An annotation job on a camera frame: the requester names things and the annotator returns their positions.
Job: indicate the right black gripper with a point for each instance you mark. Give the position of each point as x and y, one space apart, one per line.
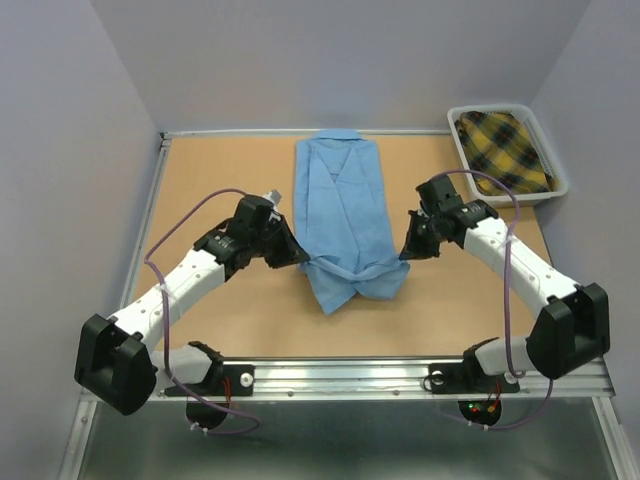
412 249

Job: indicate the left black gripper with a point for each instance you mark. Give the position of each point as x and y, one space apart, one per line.
291 253

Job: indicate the light blue long sleeve shirt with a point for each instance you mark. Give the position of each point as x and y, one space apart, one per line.
342 222

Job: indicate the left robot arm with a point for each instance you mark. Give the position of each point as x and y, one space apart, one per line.
116 359

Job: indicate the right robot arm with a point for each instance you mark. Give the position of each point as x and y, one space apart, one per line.
572 322

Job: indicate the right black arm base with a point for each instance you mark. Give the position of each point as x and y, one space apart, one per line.
448 378

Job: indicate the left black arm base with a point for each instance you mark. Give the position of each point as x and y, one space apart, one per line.
222 378

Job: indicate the yellow plaid shirt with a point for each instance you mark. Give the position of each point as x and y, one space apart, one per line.
499 145

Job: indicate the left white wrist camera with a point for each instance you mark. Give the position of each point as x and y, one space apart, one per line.
274 198

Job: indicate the aluminium mounting rail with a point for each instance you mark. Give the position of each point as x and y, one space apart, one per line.
380 378

